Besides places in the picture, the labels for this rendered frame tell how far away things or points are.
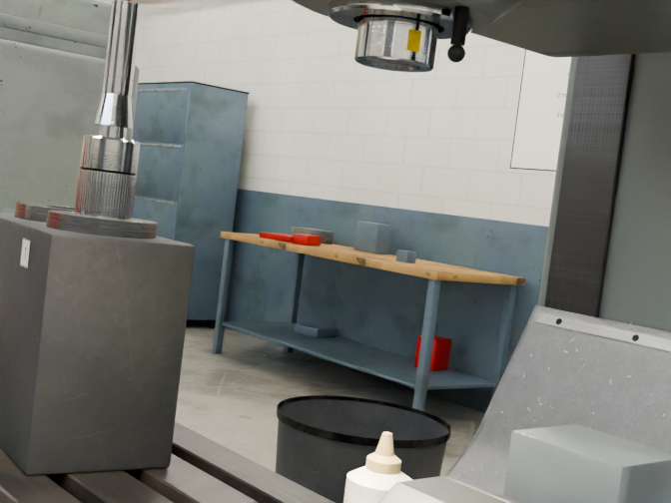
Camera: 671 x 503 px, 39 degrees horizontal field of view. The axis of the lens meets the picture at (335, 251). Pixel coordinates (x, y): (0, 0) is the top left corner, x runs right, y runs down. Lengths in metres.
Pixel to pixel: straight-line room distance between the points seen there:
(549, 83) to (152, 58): 5.02
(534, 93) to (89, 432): 5.36
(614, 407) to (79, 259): 0.46
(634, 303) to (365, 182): 6.12
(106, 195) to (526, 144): 5.27
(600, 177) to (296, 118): 6.86
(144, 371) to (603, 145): 0.46
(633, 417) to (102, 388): 0.44
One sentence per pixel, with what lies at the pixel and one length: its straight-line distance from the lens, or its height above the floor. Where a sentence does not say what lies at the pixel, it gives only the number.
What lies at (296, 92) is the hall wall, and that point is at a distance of 7.78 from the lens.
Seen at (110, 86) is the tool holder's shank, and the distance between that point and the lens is 0.81.
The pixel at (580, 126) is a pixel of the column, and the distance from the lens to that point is 0.94.
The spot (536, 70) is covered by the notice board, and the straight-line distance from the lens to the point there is 6.03.
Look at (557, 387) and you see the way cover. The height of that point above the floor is 1.05.
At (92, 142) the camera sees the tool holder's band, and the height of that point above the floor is 1.22.
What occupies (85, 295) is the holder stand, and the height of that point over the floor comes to 1.10.
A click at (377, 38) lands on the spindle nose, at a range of 0.56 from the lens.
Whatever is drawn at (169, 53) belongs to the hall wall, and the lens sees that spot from 9.63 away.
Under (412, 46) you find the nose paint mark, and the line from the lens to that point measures 0.56.
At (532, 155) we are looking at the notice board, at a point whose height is 1.62.
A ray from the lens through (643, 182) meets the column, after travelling 0.90.
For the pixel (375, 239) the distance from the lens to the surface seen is 6.34.
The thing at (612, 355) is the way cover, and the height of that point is 1.09.
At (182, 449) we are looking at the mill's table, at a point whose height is 0.96.
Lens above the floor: 1.20
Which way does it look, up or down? 3 degrees down
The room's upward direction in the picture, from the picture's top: 7 degrees clockwise
